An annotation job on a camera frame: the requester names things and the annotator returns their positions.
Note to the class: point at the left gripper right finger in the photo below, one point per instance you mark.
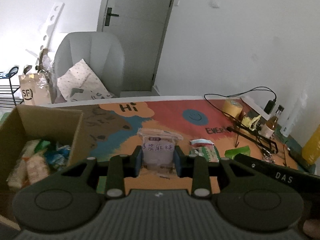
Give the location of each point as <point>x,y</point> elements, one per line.
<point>178,158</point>

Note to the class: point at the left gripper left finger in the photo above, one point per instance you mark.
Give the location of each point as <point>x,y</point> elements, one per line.
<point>138,158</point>

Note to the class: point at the red blue snack packet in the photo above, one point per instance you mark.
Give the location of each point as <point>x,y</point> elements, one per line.
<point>201,143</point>

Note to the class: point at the purple mochi packet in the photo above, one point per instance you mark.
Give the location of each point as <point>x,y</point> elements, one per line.
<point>158,150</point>

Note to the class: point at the green white bread packet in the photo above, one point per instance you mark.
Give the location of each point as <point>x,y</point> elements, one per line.
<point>210,153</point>

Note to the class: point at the light green snack packet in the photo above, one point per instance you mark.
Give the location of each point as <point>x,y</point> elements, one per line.
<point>241,150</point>

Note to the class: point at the clear wafer biscuit pack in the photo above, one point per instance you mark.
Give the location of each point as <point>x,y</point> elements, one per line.
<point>37,169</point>

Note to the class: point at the long white snack pack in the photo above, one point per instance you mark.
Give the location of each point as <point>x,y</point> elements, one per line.
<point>18,176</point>

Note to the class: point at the dark green snack packet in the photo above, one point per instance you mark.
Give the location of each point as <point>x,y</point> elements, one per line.
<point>42,146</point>

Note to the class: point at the person right hand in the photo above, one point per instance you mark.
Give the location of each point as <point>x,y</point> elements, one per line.
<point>311,228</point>

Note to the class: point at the amber glass bottle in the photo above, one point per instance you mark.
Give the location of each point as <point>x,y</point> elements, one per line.
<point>269,127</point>

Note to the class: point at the yellow plastic bag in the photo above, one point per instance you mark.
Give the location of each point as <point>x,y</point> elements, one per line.
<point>251,123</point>

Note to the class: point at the yellow bottle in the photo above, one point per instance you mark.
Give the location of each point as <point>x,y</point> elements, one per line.
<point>310,152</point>

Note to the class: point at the yellow tape roll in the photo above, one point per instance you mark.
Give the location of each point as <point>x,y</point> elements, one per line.
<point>232,108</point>

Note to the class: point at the white power strip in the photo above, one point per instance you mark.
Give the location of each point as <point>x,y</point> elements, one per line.
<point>251,103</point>

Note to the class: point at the black charger plug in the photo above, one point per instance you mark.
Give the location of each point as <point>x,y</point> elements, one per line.
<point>269,106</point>

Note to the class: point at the white spray bottle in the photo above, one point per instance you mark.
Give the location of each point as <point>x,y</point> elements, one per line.
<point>295,114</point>

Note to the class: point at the dotted white cushion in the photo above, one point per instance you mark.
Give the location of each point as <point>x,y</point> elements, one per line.
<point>80,83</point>

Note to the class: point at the cardboard box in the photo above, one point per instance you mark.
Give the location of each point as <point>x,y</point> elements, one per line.
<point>33,129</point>

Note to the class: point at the grey armchair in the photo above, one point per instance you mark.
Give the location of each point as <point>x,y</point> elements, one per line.
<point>101,51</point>

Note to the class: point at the brown paper SF bag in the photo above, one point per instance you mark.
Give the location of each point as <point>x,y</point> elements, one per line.
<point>36,89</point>

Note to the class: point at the black shoe rack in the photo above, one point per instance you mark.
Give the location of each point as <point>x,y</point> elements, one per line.
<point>8,92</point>

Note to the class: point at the grey door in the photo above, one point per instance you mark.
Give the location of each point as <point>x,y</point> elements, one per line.
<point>140,28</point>

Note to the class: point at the white perforated board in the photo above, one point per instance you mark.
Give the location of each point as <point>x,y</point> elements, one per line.
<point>44,36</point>

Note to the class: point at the pink keychain with keys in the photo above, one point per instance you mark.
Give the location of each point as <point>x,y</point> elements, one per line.
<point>267,156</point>

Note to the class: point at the black wire rack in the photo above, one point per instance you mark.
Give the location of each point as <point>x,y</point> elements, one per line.
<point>255,139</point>

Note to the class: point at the black door handle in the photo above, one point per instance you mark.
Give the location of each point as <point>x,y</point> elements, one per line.
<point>109,15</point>

